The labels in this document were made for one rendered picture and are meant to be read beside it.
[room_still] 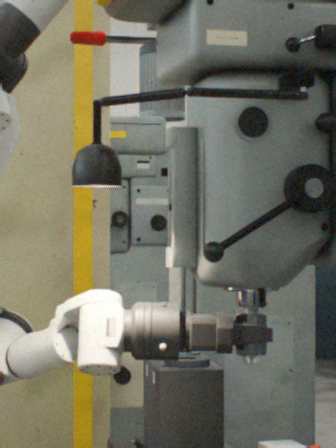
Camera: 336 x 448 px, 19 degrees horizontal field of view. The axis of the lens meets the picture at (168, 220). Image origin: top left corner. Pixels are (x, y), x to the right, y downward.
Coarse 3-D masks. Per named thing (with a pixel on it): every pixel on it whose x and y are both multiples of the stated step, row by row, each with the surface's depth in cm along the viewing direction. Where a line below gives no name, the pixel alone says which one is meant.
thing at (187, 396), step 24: (144, 360) 196; (168, 360) 180; (192, 360) 179; (144, 384) 196; (168, 384) 176; (192, 384) 177; (216, 384) 178; (144, 408) 196; (168, 408) 176; (192, 408) 177; (216, 408) 178; (144, 432) 196; (168, 432) 176; (192, 432) 177; (216, 432) 177
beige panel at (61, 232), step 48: (0, 0) 313; (48, 48) 317; (96, 48) 320; (48, 96) 316; (96, 96) 320; (48, 144) 316; (0, 192) 312; (48, 192) 316; (96, 192) 320; (0, 240) 312; (48, 240) 316; (96, 240) 319; (0, 288) 312; (48, 288) 316; (96, 288) 319; (48, 384) 315; (96, 384) 319; (0, 432) 311; (48, 432) 315; (96, 432) 318
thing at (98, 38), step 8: (72, 32) 155; (80, 32) 155; (88, 32) 155; (96, 32) 155; (72, 40) 155; (80, 40) 155; (88, 40) 155; (96, 40) 155; (104, 40) 156; (112, 40) 156; (120, 40) 156; (128, 40) 157; (136, 40) 157; (144, 40) 157; (152, 40) 158
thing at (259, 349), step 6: (246, 324) 149; (252, 324) 149; (258, 324) 149; (264, 324) 150; (240, 348) 149; (246, 348) 149; (252, 348) 149; (258, 348) 149; (264, 348) 150; (240, 354) 149; (246, 354) 149; (252, 354) 149; (258, 354) 149; (264, 354) 150
